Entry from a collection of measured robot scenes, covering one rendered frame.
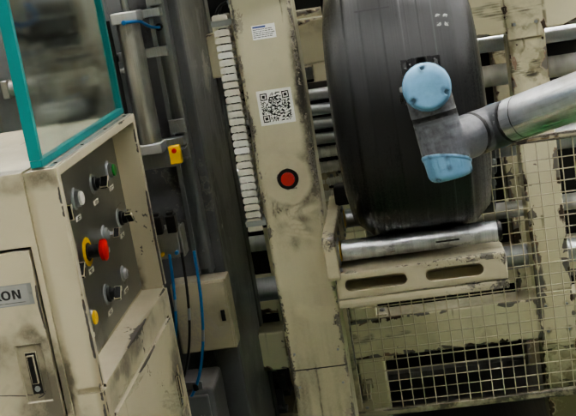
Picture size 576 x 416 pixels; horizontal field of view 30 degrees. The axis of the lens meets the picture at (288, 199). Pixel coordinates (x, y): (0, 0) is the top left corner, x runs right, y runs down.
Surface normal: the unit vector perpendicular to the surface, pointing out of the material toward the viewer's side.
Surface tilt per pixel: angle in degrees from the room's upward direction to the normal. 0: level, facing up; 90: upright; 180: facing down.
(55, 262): 90
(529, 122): 110
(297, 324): 90
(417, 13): 47
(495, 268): 90
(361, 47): 59
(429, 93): 83
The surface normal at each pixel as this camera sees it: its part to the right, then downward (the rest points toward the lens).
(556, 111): -0.56, 0.58
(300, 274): -0.08, 0.23
